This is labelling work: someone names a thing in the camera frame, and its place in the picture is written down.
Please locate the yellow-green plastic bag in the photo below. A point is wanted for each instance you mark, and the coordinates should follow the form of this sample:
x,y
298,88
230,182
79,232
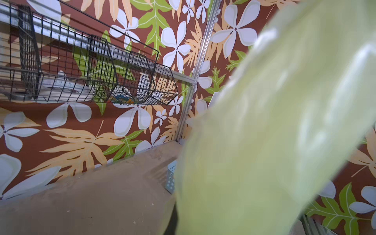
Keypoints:
x,y
284,125

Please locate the light blue plastic basket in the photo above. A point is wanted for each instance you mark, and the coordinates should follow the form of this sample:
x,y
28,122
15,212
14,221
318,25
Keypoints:
x,y
170,181

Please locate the black wire basket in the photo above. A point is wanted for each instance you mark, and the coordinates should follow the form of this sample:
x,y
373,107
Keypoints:
x,y
48,57

